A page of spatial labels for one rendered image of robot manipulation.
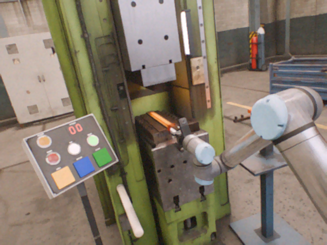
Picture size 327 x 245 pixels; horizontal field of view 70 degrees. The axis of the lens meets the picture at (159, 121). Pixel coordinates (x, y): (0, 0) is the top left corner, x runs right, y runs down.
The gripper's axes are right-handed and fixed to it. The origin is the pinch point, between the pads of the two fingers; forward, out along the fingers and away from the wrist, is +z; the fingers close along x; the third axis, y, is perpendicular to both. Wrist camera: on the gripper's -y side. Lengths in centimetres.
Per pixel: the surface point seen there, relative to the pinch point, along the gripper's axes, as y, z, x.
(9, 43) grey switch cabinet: -88, 523, -157
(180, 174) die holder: 30.6, -3.4, -0.8
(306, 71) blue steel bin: 46, 175, 335
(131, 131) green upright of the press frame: 2.1, 17.6, -21.6
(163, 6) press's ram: -66, 4, 6
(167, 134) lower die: 4.6, 3.1, -3.4
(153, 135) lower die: 2.7, 3.1, -11.9
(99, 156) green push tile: -2.0, -13.2, -45.5
